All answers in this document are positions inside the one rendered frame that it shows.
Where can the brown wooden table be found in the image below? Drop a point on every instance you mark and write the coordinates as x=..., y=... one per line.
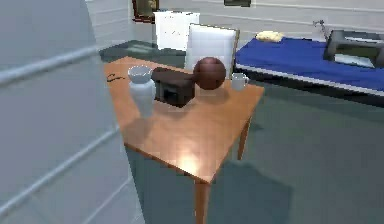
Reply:
x=186, y=133

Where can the dark brown box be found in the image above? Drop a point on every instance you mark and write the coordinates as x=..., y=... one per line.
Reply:
x=173, y=86

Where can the brown basketball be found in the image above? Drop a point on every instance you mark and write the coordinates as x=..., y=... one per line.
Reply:
x=209, y=73

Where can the white vase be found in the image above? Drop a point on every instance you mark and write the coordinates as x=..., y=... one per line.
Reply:
x=142, y=90

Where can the white mug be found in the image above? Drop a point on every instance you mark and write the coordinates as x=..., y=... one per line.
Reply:
x=238, y=81

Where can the white chair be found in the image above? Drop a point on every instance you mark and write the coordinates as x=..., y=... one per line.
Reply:
x=210, y=45

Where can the white cupboard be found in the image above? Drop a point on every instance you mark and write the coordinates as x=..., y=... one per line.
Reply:
x=173, y=30

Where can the yellow pillow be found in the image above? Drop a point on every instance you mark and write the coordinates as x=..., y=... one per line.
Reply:
x=270, y=36

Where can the blue bed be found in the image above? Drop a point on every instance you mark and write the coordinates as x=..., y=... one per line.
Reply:
x=300, y=63

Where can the dark green framed picture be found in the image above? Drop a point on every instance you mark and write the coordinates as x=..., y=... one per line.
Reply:
x=237, y=2

